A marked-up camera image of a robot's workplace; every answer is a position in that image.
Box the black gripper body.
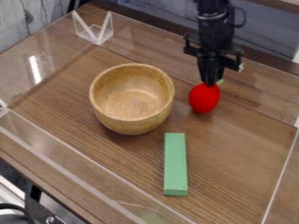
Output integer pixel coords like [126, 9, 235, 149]
[183, 33, 245, 72]

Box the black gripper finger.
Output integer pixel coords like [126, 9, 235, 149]
[198, 57, 213, 86]
[211, 57, 226, 85]

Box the red felt strawberry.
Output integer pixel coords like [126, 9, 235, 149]
[188, 83, 221, 114]

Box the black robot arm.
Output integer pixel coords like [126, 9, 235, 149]
[183, 0, 247, 87]

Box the wooden bowl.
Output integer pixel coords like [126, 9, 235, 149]
[88, 63, 175, 135]

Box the green rectangular block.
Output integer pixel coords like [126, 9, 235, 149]
[163, 133, 188, 196]

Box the black table leg clamp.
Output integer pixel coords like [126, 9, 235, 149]
[24, 185, 66, 224]

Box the clear acrylic corner bracket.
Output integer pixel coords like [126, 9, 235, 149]
[71, 11, 114, 46]

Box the black cable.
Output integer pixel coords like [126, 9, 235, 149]
[0, 200, 30, 217]

